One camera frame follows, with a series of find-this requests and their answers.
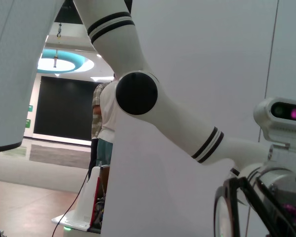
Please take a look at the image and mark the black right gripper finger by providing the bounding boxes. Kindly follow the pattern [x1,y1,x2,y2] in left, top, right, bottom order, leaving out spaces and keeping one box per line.
[261,187,296,237]

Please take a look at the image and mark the black frame glasses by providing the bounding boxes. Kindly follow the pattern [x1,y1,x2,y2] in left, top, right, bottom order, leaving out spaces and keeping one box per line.
[214,176,296,237]

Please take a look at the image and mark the white floor device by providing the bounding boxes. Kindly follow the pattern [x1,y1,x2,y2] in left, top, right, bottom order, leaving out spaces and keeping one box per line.
[51,165,111,233]

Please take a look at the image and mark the person in white shirt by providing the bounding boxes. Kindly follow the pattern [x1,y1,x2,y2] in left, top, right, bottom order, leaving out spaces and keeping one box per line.
[96,74,118,166]

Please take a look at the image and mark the person in plaid shirt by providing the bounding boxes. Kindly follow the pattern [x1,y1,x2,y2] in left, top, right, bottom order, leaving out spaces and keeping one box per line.
[88,82,111,180]

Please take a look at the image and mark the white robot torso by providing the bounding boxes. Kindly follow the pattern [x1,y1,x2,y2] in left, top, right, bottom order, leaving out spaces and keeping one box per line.
[0,0,65,193]

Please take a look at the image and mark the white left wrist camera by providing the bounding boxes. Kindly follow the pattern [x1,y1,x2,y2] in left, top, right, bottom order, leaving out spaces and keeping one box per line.
[253,97,296,168]

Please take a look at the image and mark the black floor cable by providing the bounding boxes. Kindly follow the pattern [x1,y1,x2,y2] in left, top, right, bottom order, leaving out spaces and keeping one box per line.
[51,170,89,237]

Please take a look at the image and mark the large black wall screen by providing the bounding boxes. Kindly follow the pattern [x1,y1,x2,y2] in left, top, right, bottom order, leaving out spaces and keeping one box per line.
[34,76,107,141]

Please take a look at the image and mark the teal ring ceiling light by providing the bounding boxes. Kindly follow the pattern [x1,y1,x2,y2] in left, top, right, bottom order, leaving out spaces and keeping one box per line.
[37,48,95,74]

